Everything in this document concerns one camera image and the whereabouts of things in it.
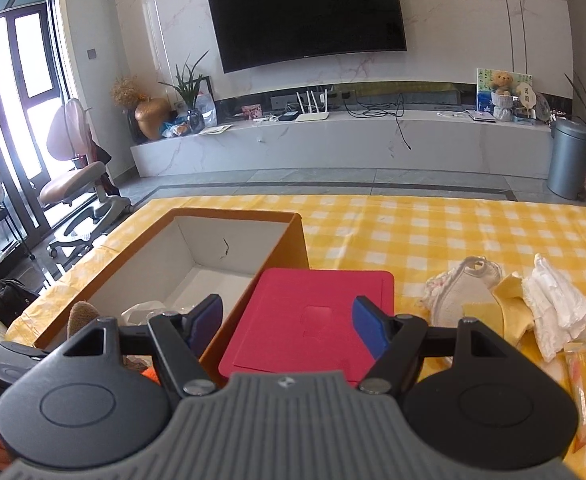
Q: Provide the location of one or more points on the pink desk chair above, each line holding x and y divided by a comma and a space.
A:
73, 180

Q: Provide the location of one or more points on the white crumpled tissue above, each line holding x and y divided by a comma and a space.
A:
558, 300

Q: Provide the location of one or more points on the yellow checkered tablecloth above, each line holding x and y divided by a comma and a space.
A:
448, 230

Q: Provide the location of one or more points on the clear plastic bag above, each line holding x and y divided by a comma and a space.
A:
143, 310

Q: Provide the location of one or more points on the white marble television console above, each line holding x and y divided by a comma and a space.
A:
348, 145

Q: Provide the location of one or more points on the gold acorn vase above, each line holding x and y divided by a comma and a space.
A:
152, 120

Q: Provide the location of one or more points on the small orange object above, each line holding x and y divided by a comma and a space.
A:
150, 376

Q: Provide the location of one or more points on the black wall television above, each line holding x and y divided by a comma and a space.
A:
308, 10

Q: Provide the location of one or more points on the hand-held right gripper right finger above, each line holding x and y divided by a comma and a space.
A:
370, 325

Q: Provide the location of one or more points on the dried flower bunch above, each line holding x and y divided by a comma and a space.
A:
128, 91

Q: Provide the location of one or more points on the round paper fan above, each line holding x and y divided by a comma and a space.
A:
524, 95

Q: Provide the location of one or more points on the grey metal trash can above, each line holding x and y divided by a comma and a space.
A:
568, 160

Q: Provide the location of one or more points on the teddy bear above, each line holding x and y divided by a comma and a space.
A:
502, 92

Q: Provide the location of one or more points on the colourful snack bags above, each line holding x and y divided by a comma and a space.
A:
175, 129

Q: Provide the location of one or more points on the orange cardboard box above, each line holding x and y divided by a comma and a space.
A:
283, 240

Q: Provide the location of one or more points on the red square box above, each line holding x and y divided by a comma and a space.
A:
298, 320

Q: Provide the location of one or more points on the green plant in glass vase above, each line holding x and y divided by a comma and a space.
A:
190, 95

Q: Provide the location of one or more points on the green and blue picture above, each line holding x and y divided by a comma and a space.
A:
483, 87

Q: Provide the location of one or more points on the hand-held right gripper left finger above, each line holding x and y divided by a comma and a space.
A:
205, 320

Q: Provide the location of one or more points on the black handbag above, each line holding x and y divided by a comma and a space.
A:
18, 296

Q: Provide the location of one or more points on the white router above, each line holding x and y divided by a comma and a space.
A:
313, 112

